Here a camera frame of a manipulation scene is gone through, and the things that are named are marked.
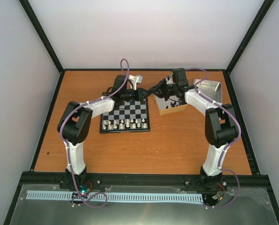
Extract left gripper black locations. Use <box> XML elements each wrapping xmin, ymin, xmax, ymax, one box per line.
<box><xmin>121</xmin><ymin>88</ymin><xmax>151</xmax><ymax>102</ymax></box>

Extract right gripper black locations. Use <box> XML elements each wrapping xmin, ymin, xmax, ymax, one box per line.
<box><xmin>149</xmin><ymin>79</ymin><xmax>177</xmax><ymax>102</ymax></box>

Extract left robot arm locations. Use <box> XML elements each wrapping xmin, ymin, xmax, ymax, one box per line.
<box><xmin>57</xmin><ymin>75</ymin><xmax>151</xmax><ymax>189</ymax></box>

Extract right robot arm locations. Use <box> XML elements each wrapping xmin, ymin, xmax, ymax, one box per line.
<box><xmin>150</xmin><ymin>68</ymin><xmax>241</xmax><ymax>189</ymax></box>

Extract black silver chess board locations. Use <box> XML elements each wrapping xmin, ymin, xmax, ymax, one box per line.
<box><xmin>99</xmin><ymin>99</ymin><xmax>150</xmax><ymax>134</ymax></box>

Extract yellow metal tin box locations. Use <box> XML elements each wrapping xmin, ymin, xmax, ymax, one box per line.
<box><xmin>152</xmin><ymin>94</ymin><xmax>188</xmax><ymax>115</ymax></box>

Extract white king piece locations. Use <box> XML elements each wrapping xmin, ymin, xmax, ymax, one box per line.
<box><xmin>125</xmin><ymin>119</ymin><xmax>130</xmax><ymax>128</ymax></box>

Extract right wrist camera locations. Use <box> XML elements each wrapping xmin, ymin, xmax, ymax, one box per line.
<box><xmin>166</xmin><ymin>76</ymin><xmax>173</xmax><ymax>85</ymax></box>

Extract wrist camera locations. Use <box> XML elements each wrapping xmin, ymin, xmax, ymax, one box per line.
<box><xmin>166</xmin><ymin>76</ymin><xmax>173</xmax><ymax>85</ymax></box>
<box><xmin>128</xmin><ymin>75</ymin><xmax>143</xmax><ymax>90</ymax></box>

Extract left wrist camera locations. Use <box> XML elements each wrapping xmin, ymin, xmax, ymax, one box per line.
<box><xmin>128</xmin><ymin>75</ymin><xmax>143</xmax><ymax>90</ymax></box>

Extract black aluminium frame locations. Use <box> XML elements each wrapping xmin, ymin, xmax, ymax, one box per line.
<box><xmin>3</xmin><ymin>0</ymin><xmax>279</xmax><ymax>225</ymax></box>

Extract metal base plate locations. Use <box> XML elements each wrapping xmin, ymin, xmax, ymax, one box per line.
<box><xmin>10</xmin><ymin>185</ymin><xmax>278</xmax><ymax>225</ymax></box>

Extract light blue cable duct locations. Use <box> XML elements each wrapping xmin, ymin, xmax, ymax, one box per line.
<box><xmin>25</xmin><ymin>190</ymin><xmax>203</xmax><ymax>204</ymax></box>

